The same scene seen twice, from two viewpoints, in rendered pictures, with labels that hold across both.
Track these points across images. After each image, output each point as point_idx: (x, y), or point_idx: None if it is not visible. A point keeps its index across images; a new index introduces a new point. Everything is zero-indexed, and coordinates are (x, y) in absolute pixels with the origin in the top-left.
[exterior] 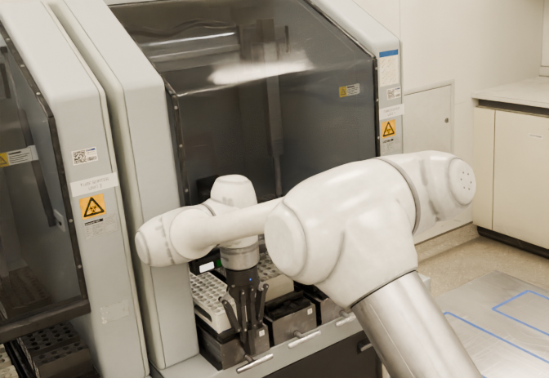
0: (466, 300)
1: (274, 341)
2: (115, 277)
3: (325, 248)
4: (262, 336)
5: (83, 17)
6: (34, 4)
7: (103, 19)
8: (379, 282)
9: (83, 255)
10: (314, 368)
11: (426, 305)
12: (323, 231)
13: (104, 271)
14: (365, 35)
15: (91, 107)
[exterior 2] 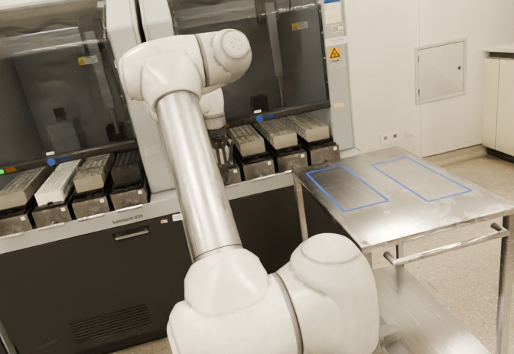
0: (360, 160)
1: (245, 177)
2: (151, 130)
3: (131, 75)
4: (235, 173)
5: None
6: None
7: None
8: (158, 94)
9: (131, 116)
10: (275, 199)
11: (182, 108)
12: (130, 66)
13: (144, 126)
14: None
15: (128, 34)
